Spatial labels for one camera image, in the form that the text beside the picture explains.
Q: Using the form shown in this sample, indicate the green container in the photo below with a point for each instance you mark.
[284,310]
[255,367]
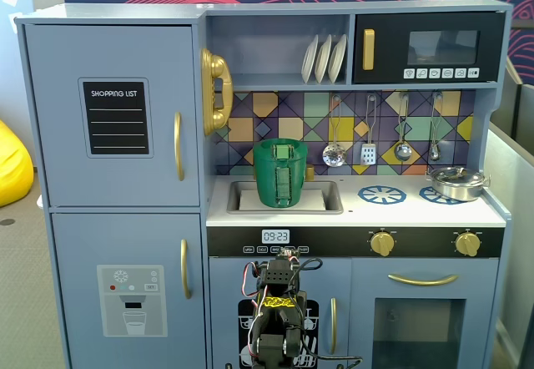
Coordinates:
[265,179]

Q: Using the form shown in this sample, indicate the steel skimmer spoon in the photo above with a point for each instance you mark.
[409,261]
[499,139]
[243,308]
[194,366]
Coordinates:
[334,156]

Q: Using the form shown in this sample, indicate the grey water dispenser panel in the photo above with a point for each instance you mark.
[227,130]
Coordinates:
[110,314]

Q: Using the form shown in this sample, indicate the black shopping list board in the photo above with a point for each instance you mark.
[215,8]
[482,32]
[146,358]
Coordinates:
[117,99]

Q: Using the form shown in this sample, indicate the blue oven door with window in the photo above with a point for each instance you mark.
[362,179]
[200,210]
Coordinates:
[363,323]

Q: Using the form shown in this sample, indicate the blue fridge door with dispenser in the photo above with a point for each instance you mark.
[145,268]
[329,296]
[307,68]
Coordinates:
[75,252]

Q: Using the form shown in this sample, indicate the black floor disc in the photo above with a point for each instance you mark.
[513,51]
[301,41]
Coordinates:
[6,221]

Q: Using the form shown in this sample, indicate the yellow beanbag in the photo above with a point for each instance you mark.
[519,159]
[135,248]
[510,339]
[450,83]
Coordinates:
[14,168]

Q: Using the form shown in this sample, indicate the steel ladle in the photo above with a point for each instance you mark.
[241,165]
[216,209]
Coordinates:
[403,152]

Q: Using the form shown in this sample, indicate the steel pot lid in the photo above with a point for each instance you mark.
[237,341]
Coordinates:
[450,175]

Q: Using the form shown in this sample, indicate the grey sink basin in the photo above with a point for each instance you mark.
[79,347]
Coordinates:
[332,195]

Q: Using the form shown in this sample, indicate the blue fridge door with board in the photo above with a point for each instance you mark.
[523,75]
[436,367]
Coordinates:
[54,156]

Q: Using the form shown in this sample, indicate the steel slotted spatula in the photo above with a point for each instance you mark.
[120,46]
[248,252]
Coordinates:
[369,155]

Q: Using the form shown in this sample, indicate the gold faucet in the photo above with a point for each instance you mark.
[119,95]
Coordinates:
[310,173]

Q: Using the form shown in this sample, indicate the black control panel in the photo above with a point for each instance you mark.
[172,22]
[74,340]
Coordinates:
[334,241]

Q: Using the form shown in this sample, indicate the blue toy kitchen unit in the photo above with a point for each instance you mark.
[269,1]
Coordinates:
[125,12]

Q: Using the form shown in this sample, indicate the digital clock display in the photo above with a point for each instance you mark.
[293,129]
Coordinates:
[275,236]

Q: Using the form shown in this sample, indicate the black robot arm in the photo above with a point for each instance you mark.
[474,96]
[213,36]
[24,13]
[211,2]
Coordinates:
[279,277]

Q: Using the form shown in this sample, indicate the gold toy telephone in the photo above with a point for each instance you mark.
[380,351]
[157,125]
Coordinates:
[217,66]

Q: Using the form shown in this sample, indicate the white plate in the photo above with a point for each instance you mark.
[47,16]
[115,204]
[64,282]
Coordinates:
[338,58]
[308,62]
[323,60]

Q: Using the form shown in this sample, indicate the gold stove knob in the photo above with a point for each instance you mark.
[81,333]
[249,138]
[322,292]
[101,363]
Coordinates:
[467,244]
[383,244]

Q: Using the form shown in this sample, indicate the black microwave door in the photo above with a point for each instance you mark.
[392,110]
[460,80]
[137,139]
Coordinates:
[388,22]

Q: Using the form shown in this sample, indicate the steel pot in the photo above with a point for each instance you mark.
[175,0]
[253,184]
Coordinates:
[459,192]

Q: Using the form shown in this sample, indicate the blue dishwasher door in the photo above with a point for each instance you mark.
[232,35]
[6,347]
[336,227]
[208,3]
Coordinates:
[221,294]

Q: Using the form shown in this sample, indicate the grey partition panel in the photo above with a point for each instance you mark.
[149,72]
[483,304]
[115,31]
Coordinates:
[513,185]

